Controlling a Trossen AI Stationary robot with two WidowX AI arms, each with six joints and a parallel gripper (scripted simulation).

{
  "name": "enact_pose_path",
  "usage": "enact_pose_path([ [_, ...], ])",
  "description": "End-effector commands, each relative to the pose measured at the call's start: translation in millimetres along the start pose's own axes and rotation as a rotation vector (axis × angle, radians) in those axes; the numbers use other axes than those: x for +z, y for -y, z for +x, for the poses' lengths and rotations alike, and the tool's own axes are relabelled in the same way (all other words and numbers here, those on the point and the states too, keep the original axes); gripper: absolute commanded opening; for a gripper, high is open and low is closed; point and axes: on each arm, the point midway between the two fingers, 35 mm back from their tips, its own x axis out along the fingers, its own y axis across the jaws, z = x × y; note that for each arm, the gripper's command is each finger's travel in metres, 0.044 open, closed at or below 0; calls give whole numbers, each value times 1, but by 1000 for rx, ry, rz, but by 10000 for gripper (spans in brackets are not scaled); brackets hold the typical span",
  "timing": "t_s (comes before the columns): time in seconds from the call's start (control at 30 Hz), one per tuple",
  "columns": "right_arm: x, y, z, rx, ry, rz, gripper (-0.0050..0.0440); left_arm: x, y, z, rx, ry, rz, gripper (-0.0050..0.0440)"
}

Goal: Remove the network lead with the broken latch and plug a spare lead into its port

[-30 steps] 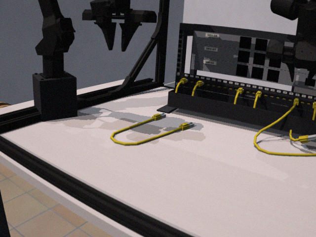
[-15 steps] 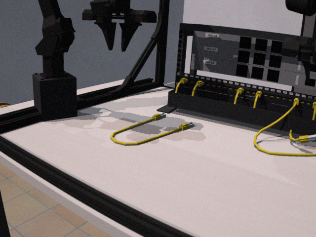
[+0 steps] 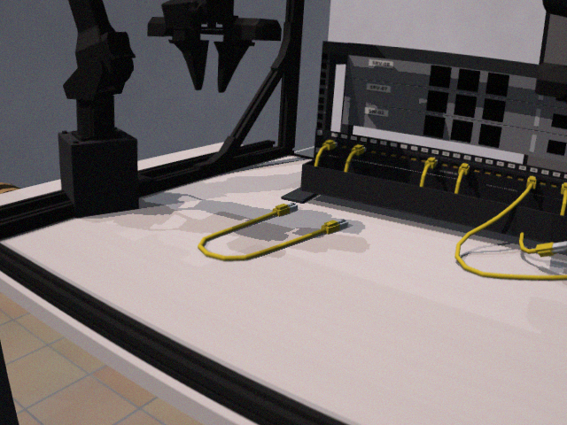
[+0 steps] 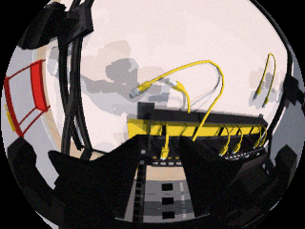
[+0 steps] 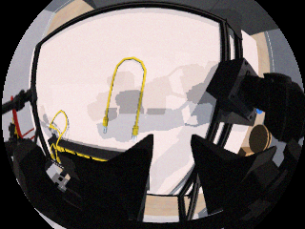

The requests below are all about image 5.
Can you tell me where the black rack frame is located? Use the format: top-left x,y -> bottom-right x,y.
45,156 -> 150,221

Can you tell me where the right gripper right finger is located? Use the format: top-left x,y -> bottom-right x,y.
191,134 -> 277,215

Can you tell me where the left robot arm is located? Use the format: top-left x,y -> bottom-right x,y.
2,89 -> 32,175

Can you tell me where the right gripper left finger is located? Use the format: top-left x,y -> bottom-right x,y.
59,134 -> 153,220

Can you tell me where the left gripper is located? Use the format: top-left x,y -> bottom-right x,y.
8,134 -> 26,156

